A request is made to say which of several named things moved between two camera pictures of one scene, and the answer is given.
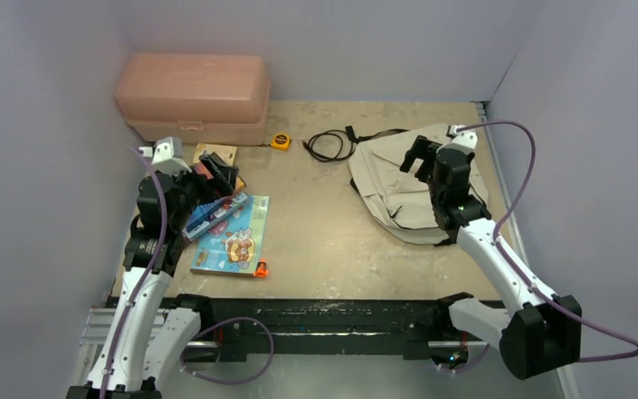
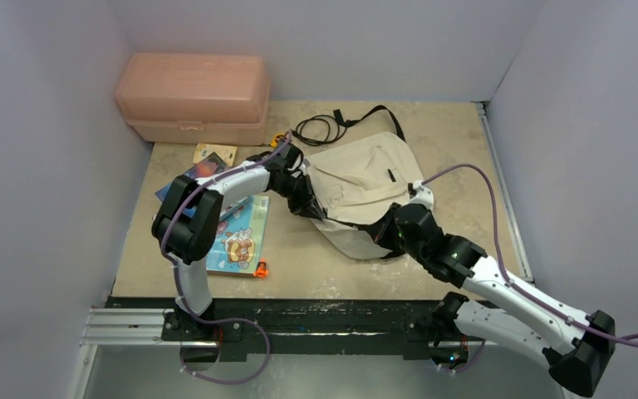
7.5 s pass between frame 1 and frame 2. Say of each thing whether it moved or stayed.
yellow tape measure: stayed
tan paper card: stayed
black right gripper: moved
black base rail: stayed
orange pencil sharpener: stayed
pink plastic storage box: stayed
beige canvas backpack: moved
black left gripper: moved
